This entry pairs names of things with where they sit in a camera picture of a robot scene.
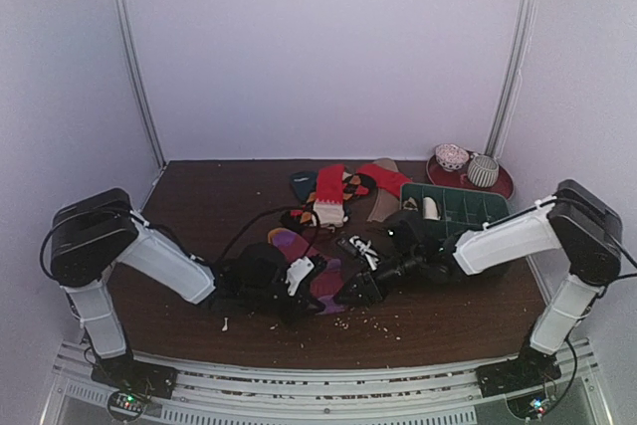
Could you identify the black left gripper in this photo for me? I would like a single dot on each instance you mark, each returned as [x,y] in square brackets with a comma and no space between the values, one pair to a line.
[300,310]

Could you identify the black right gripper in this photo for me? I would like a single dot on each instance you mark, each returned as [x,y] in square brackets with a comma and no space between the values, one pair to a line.
[368,286]

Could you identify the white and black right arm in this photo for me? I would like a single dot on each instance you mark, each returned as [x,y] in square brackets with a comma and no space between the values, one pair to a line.
[573,221]

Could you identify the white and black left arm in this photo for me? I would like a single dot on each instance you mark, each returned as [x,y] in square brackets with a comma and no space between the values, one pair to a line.
[103,230]

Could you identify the red and cream lace sock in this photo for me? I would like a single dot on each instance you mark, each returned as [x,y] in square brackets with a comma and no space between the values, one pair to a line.
[328,203]

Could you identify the tan and brown ribbed sock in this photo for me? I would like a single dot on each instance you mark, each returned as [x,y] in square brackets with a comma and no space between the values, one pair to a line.
[385,203]

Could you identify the rolled argyle sock in tray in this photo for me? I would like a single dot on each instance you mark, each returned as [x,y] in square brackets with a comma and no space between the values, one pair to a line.
[411,204]

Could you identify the black red yellow argyle sock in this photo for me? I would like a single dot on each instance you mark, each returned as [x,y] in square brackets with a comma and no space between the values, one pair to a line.
[354,186]

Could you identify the long red sock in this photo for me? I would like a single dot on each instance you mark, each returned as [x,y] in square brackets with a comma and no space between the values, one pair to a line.
[385,179]

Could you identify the dark teal sock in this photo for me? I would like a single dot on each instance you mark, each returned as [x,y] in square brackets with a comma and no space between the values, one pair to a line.
[303,184]

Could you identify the green plastic divided organizer tray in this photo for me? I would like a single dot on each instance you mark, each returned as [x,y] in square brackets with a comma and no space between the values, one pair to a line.
[460,211]

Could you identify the dark red round plate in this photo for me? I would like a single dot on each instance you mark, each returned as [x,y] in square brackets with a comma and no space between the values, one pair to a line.
[458,179]

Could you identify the patterned white ceramic bowl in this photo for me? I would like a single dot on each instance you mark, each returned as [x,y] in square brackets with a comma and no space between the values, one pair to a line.
[451,157]

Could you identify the striped grey ceramic cup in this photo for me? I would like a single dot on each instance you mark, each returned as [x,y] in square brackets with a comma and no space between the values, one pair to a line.
[483,171]

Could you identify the left round controller board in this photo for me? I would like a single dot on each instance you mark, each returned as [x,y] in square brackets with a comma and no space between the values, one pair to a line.
[125,407]

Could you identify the round controller board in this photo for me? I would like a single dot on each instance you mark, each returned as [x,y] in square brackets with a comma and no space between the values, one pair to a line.
[125,407]
[529,407]

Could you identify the right round controller board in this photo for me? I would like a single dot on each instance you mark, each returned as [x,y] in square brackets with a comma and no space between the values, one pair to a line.
[529,407]

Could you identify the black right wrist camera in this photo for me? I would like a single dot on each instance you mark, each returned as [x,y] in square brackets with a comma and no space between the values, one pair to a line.
[407,229]

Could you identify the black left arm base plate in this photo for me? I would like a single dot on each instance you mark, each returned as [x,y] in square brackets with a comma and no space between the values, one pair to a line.
[135,377]

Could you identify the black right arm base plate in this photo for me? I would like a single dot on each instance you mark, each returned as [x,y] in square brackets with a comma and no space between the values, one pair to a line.
[529,369]

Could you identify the right aluminium corner post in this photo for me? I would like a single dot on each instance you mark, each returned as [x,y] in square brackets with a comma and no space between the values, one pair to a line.
[512,79]

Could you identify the aluminium corner post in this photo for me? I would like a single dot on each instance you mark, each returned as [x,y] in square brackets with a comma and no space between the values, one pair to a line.
[512,79]
[136,80]

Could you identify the left aluminium corner post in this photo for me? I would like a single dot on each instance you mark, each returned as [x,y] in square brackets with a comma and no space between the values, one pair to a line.
[136,80]

